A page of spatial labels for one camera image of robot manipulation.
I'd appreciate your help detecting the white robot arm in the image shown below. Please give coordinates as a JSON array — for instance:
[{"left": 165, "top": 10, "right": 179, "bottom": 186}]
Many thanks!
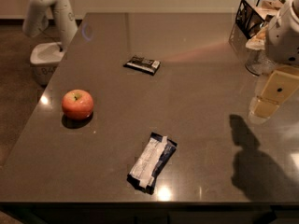
[{"left": 246, "top": 0, "right": 299, "bottom": 124}]

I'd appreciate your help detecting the black wire basket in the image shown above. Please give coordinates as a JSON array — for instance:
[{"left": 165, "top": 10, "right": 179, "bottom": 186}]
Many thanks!
[{"left": 235, "top": 0, "right": 284, "bottom": 39}]

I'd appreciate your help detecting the red apple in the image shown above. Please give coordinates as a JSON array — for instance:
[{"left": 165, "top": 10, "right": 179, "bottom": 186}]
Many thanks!
[{"left": 62, "top": 90, "right": 93, "bottom": 120}]

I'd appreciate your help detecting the chocolate rxbar black wrapper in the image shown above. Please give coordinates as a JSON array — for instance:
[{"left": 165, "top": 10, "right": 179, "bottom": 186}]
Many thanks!
[{"left": 123, "top": 56, "right": 161, "bottom": 76}]

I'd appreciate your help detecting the clear glass jar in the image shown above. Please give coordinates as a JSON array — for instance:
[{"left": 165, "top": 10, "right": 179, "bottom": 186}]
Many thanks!
[{"left": 245, "top": 38, "right": 276, "bottom": 76}]

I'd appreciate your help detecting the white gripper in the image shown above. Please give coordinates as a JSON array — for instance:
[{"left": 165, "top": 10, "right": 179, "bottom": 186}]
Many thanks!
[{"left": 249, "top": 65, "right": 299, "bottom": 124}]

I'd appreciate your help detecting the blueberry rxbar blue wrapper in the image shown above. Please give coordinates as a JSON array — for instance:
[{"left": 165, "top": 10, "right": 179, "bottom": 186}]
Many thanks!
[{"left": 127, "top": 133, "right": 178, "bottom": 195}]

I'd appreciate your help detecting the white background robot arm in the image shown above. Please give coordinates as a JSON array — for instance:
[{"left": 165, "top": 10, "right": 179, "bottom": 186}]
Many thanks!
[{"left": 22, "top": 0, "right": 78, "bottom": 86}]

